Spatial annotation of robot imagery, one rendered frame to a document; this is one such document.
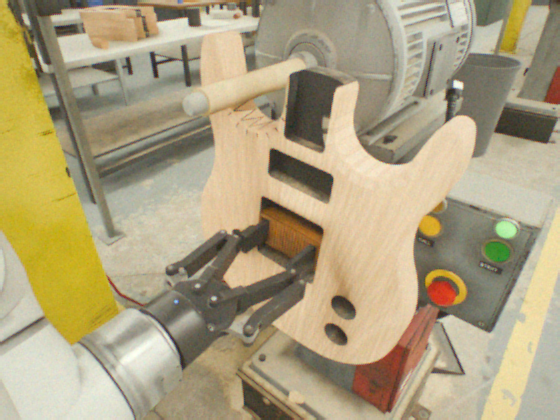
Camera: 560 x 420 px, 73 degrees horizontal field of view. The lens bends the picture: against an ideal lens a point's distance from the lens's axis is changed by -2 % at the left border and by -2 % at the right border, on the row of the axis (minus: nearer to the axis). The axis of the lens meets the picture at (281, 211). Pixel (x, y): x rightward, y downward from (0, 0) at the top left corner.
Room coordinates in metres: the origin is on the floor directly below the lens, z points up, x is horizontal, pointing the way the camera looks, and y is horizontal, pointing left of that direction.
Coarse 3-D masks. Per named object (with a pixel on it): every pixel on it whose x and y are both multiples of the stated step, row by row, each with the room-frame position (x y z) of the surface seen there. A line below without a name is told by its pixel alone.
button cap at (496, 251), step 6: (486, 246) 0.38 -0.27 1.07; (492, 246) 0.38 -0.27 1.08; (498, 246) 0.38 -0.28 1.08; (504, 246) 0.37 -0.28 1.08; (486, 252) 0.38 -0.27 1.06; (492, 252) 0.38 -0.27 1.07; (498, 252) 0.37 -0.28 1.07; (504, 252) 0.37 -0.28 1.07; (492, 258) 0.38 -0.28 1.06; (498, 258) 0.37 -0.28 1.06; (504, 258) 0.37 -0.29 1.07
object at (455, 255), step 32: (448, 192) 0.44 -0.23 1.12; (480, 192) 0.44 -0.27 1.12; (512, 192) 0.44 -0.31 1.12; (448, 224) 0.42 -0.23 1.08; (480, 224) 0.40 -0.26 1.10; (416, 256) 0.44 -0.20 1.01; (448, 256) 0.41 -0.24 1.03; (480, 256) 0.39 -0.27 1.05; (512, 256) 0.37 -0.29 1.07; (480, 288) 0.38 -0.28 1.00; (512, 288) 0.36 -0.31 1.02; (480, 320) 0.37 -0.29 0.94
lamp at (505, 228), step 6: (498, 222) 0.38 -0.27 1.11; (504, 222) 0.38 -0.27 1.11; (510, 222) 0.38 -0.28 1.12; (516, 222) 0.38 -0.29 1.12; (498, 228) 0.38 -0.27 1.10; (504, 228) 0.38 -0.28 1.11; (510, 228) 0.37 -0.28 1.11; (516, 228) 0.37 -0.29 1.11; (498, 234) 0.38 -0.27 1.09; (504, 234) 0.37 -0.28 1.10; (510, 234) 0.37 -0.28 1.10; (516, 234) 0.37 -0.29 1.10
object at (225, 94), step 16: (288, 64) 0.53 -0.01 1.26; (304, 64) 0.55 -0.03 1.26; (224, 80) 0.45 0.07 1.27; (240, 80) 0.46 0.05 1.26; (256, 80) 0.48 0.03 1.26; (272, 80) 0.49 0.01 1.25; (208, 96) 0.41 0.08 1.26; (224, 96) 0.43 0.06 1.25; (240, 96) 0.45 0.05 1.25; (256, 96) 0.48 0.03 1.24; (208, 112) 0.41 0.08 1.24
